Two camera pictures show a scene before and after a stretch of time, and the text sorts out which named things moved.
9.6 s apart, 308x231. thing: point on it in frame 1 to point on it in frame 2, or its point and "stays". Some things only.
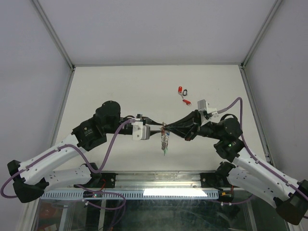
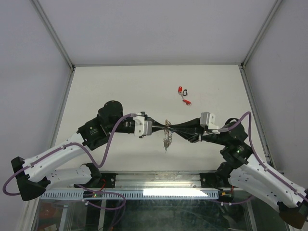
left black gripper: [147, 121] to [154, 123]
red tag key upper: [180, 91] stays
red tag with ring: [187, 102] stays
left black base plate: [108, 180] stays
